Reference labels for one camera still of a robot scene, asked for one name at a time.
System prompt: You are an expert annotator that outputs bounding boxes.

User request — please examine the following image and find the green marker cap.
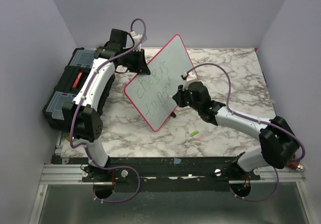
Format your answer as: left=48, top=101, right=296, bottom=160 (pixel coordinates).
left=190, top=131, right=199, bottom=137

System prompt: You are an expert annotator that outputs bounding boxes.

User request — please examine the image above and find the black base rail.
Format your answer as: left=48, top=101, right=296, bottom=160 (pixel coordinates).
left=51, top=155, right=260, bottom=195

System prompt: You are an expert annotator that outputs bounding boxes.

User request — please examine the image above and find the blue tape piece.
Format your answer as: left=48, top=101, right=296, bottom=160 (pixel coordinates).
left=173, top=158, right=182, bottom=165

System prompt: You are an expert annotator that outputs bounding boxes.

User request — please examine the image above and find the aluminium extrusion rail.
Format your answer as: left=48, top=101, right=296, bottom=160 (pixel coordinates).
left=40, top=163, right=87, bottom=184

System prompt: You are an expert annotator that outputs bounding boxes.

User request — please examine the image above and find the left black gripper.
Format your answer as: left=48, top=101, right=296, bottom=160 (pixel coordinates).
left=120, top=48, right=150, bottom=74

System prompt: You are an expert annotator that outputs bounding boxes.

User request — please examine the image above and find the brown cable connector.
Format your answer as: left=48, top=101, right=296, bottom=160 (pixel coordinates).
left=287, top=161, right=304, bottom=172

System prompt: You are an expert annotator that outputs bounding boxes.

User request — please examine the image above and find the purple cable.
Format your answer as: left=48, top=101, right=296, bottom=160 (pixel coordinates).
left=185, top=63, right=306, bottom=202
left=69, top=19, right=147, bottom=204

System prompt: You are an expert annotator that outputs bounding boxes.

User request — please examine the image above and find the black toolbox with clear lids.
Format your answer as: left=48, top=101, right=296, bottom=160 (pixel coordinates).
left=42, top=47, right=116, bottom=132

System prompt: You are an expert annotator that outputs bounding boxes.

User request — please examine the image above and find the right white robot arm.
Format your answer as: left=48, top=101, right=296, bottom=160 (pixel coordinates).
left=173, top=81, right=299, bottom=180

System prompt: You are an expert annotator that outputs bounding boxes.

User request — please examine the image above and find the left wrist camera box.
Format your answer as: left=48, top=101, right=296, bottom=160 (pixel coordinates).
left=130, top=31, right=147, bottom=51

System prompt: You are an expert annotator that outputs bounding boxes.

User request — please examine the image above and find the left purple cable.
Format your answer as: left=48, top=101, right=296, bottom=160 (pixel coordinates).
left=69, top=19, right=147, bottom=204

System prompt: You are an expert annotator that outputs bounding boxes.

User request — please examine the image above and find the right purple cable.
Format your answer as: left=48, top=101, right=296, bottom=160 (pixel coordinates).
left=185, top=63, right=306, bottom=202

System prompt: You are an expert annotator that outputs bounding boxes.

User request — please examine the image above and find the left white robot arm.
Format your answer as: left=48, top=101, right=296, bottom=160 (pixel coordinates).
left=62, top=29, right=150, bottom=181

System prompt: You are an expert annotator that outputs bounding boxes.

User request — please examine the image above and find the pink framed whiteboard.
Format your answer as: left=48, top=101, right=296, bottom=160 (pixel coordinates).
left=124, top=34, right=193, bottom=132

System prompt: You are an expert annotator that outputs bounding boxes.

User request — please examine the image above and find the wire whiteboard stand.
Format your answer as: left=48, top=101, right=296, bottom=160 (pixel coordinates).
left=171, top=112, right=177, bottom=118

